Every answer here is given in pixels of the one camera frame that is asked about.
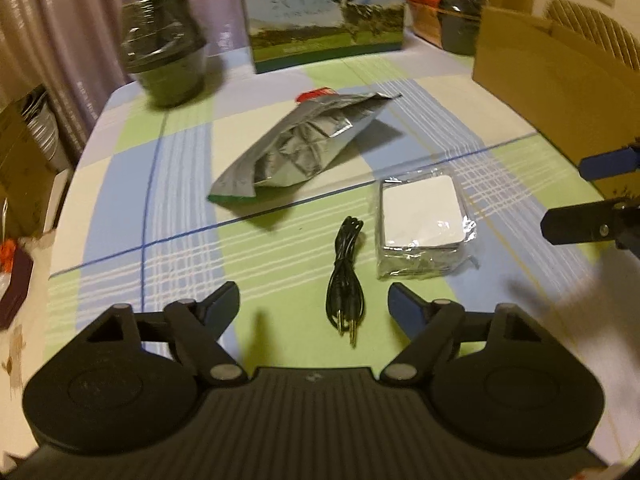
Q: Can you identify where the dark red box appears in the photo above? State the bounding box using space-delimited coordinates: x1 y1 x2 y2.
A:
0 247 35 317

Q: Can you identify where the pink curtain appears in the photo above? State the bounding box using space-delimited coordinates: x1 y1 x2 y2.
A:
0 0 242 162

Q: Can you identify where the silver foil bag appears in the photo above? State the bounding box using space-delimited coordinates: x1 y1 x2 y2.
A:
207 91 404 206

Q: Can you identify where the checked tablecloth desktop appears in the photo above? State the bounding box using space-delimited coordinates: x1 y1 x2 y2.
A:
10 25 640 461

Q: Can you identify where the black audio cable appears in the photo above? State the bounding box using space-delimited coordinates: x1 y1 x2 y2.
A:
325 215 366 349

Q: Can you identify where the brown cardboard box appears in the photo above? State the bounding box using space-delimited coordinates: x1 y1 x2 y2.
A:
472 5 640 202

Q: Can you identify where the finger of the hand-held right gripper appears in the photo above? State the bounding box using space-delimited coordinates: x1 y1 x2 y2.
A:
579 144 640 182
541 199 640 262

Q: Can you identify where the plastic-wrapped white card pack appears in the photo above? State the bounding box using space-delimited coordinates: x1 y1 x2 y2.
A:
375 172 479 281

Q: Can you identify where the blue milk carton box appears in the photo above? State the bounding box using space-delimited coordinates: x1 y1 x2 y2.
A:
236 0 407 75

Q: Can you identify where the green black instant noodle bowl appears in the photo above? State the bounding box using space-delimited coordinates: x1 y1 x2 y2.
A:
120 0 210 109

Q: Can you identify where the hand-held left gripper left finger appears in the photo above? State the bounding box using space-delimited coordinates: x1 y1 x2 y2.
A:
85 281 249 387

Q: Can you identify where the small red packet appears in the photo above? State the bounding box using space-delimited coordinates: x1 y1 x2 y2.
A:
296 87 337 104

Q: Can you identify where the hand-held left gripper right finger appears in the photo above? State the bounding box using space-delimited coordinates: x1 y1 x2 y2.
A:
378 282 549 387

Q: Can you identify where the brown carton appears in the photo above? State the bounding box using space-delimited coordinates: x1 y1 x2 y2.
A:
0 85 74 239

